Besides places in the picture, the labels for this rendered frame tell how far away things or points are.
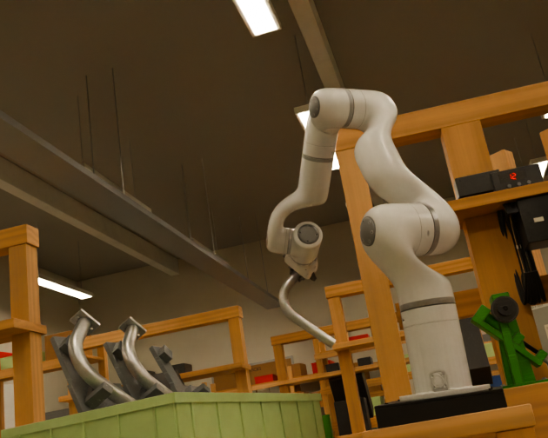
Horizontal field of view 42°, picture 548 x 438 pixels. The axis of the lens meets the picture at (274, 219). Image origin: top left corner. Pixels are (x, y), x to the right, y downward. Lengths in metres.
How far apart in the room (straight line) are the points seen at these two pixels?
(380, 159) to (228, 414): 0.68
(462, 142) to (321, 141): 0.81
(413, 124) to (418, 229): 1.13
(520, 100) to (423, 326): 1.35
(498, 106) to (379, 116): 0.96
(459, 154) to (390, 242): 1.13
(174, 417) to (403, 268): 0.59
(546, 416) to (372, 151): 0.74
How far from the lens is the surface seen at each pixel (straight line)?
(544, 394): 1.85
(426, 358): 1.54
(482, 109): 2.69
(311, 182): 1.98
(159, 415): 1.29
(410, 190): 1.67
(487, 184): 2.51
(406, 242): 1.54
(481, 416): 1.43
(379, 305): 2.47
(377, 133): 1.74
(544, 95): 2.74
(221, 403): 1.40
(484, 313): 2.13
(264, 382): 11.85
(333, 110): 1.77
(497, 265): 2.51
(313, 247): 2.01
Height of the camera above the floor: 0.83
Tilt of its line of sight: 18 degrees up
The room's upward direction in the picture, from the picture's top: 9 degrees counter-clockwise
